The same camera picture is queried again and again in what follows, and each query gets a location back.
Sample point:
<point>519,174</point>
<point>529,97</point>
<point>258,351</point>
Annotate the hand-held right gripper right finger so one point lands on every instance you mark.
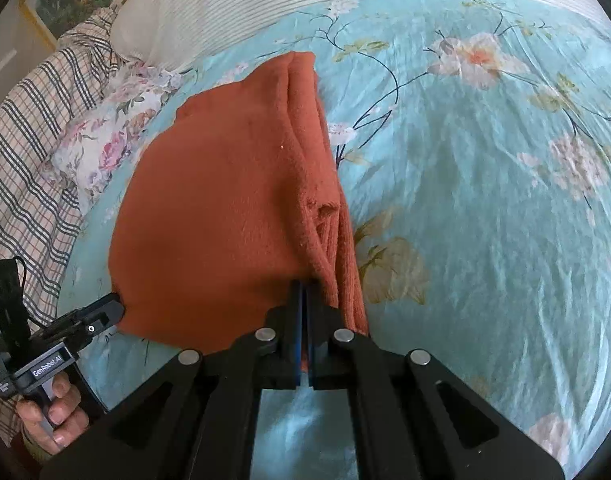
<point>318,345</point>

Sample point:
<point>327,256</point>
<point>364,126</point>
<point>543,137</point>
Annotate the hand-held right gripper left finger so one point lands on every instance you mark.
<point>289,345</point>

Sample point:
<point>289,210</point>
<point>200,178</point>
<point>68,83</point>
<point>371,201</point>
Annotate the white striped pillow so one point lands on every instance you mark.
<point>260,0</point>

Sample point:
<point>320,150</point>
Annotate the teal floral bed sheet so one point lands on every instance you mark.
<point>485,210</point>

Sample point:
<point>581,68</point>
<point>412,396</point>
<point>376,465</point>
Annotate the person's left hand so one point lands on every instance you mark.
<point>60,410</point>

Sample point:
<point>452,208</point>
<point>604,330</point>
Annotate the orange knit sweater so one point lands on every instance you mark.
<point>210,210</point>

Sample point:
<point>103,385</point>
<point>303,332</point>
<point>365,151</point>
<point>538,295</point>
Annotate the plaid checked cloth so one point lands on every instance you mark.
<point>25,135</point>

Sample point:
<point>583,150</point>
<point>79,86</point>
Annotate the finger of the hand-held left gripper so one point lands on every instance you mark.
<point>100,316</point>
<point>65,326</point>

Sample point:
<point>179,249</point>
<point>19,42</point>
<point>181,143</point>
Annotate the white floral cloth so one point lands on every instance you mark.
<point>100,145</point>

